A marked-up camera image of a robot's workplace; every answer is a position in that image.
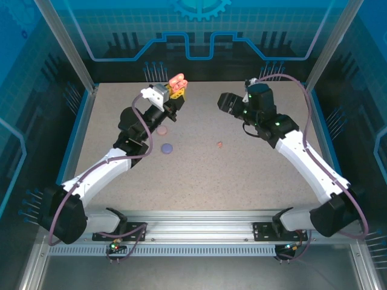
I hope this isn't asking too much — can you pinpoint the coral rectangular charging case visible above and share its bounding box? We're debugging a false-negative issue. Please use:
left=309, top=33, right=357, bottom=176
left=168, top=72, right=189, bottom=91

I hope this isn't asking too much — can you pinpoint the blue table edge strip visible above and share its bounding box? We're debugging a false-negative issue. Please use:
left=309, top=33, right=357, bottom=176
left=45, top=89, right=96, bottom=220
left=310, top=89, right=353, bottom=220

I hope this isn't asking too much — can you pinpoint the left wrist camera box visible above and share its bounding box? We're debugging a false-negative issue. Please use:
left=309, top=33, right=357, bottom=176
left=140, top=83, right=172, bottom=111

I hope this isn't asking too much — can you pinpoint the thin black gripper wire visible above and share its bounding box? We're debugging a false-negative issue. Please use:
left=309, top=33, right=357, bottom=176
left=242, top=120, right=264, bottom=139

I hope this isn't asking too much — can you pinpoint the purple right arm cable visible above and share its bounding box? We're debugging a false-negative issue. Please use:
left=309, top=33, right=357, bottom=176
left=255, top=74, right=369, bottom=263

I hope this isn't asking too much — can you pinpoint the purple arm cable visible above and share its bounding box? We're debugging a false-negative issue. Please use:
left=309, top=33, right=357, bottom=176
left=48, top=92, right=154, bottom=263
left=255, top=74, right=369, bottom=263

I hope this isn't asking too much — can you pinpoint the aluminium corner post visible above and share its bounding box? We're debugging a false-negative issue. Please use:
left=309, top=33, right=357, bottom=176
left=33, top=0, right=99, bottom=93
left=304, top=0, right=368, bottom=93

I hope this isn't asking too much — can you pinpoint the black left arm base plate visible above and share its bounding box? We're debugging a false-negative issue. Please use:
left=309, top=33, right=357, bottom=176
left=92, top=222, right=148, bottom=242

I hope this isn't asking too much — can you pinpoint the aluminium mounting rail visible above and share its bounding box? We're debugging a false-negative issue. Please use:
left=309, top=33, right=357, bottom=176
left=39, top=210, right=362, bottom=242

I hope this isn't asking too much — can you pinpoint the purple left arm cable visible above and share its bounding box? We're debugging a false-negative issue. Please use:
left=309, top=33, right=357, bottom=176
left=48, top=92, right=154, bottom=263

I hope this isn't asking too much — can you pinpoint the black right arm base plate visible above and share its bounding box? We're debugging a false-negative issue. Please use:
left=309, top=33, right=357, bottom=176
left=252, top=221, right=308, bottom=242

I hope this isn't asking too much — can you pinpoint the slotted grey cable duct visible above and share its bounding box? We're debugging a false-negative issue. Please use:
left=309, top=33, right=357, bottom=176
left=47, top=245, right=278, bottom=257

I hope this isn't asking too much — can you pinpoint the aluminium tray frame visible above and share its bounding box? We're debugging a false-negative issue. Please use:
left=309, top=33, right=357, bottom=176
left=16, top=235, right=387, bottom=290

